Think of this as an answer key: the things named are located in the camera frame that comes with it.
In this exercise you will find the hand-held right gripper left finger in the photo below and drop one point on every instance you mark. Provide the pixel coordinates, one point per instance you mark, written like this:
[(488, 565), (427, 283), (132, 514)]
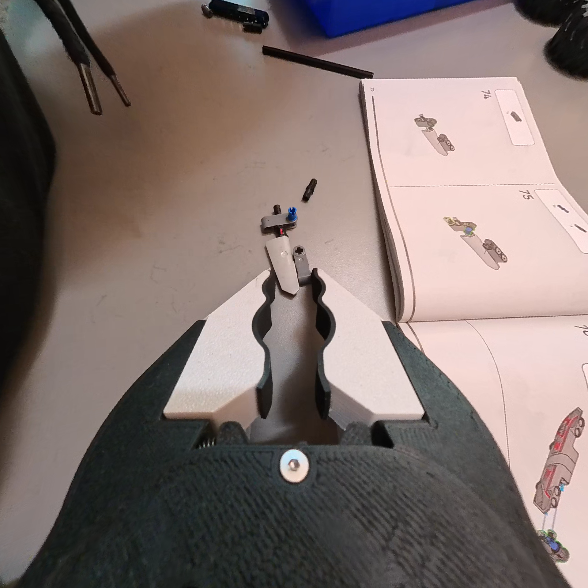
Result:
[(216, 367)]

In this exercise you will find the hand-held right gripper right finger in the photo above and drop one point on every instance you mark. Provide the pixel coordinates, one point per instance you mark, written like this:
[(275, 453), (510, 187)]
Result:
[(372, 372)]

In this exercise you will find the small grey toy assembly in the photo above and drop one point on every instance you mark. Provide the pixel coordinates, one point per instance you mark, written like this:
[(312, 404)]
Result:
[(282, 264)]

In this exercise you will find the dark grey toy connector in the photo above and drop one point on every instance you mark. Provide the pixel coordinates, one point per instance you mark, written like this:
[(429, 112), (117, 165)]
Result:
[(303, 264)]

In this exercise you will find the grey desk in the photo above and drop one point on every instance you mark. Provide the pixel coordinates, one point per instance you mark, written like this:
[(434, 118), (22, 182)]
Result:
[(183, 160)]

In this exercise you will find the open instruction booklet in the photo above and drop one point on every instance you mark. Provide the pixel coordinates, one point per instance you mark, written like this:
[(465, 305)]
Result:
[(459, 239)]

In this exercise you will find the loose black toy pin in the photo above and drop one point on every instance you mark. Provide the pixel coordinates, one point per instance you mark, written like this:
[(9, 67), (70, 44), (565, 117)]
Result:
[(310, 189)]

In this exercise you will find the person's black printed hoodie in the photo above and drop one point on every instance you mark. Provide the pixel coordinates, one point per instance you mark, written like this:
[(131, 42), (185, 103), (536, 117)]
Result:
[(23, 183)]

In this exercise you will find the black toy axle rod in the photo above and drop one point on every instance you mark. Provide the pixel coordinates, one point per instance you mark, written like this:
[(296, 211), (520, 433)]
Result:
[(317, 61)]

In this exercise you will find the blue bin with tag label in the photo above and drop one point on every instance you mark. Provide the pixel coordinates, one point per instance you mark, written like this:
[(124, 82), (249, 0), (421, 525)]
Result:
[(367, 16)]

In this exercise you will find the black toy beam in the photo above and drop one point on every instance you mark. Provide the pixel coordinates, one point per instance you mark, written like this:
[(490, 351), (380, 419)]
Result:
[(239, 9)]

